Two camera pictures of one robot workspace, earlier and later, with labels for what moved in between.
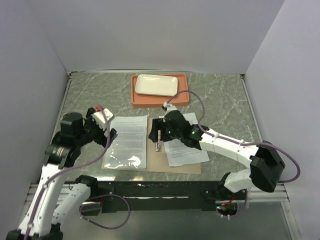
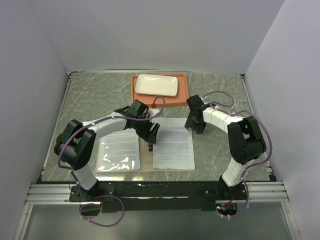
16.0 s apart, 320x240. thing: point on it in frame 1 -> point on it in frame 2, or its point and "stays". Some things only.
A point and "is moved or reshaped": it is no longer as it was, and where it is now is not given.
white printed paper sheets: (178, 153) is moved or reshaped
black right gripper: (157, 125) -> (200, 129)
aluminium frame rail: (278, 194) stays
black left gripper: (101, 139) -> (150, 137)
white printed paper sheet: (129, 149) stays
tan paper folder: (157, 161) -> (146, 160)
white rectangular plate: (156, 85) stays
